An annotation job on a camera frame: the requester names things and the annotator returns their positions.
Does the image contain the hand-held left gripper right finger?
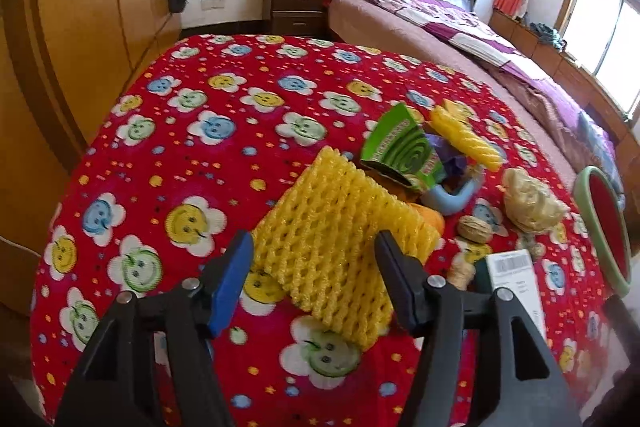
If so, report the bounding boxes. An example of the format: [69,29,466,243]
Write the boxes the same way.
[374,231,583,427]

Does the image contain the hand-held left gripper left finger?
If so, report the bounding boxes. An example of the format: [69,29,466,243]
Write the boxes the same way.
[54,231,256,427]

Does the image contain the orange packet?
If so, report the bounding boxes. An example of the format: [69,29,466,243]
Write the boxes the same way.
[407,203,447,240]

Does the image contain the large yellow foam fruit net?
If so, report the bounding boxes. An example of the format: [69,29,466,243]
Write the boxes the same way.
[250,146,442,352]

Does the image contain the blue curved plastic pipe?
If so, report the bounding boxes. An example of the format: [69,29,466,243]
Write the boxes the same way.
[419,167,483,215]

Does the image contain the small yellow foam fruit net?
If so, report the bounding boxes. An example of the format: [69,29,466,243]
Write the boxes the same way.
[431,99,503,172]

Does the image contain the red bin with green rim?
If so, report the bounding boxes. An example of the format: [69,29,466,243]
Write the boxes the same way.
[572,165,633,299]

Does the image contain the peanut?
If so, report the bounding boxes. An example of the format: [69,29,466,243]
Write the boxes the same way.
[446,257,477,292]

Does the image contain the walnut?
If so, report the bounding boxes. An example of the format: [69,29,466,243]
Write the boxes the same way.
[520,234,548,263]
[457,215,496,244]

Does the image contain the dark box with white label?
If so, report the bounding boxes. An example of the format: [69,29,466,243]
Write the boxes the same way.
[474,249,548,343]

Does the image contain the purple wrapper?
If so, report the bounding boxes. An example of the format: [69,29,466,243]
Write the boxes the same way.
[422,133,473,180]

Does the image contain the green printed carton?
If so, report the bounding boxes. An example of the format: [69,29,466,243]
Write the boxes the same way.
[359,103,448,192]

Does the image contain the crumpled beige plastic bag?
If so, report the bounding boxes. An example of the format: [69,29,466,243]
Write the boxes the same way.
[501,167,571,235]

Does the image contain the red flower printed blanket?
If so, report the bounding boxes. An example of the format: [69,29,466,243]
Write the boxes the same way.
[31,34,626,427]

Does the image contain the pink ruffled bedspread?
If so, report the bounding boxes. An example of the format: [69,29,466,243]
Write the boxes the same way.
[492,67,586,158]

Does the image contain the blue plaid cloth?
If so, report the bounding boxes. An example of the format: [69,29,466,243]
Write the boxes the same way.
[575,109,626,192]

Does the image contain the bed with pink sheet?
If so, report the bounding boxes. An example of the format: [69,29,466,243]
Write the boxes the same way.
[327,0,586,178]

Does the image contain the bed with purple bedding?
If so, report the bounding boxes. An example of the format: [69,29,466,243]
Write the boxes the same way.
[360,0,626,168]

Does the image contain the wooden window cabinets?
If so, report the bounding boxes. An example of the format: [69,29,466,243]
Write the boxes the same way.
[489,9,640,148]

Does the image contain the dark wooden nightstand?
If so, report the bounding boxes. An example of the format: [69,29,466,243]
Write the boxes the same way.
[259,0,336,42]

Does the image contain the pile of clothes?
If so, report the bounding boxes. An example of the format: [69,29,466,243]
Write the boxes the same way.
[527,23,568,52]

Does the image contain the wooden wardrobe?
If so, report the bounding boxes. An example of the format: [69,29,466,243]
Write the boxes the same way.
[0,0,183,323]

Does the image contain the window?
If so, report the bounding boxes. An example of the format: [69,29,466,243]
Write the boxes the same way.
[557,0,640,118]

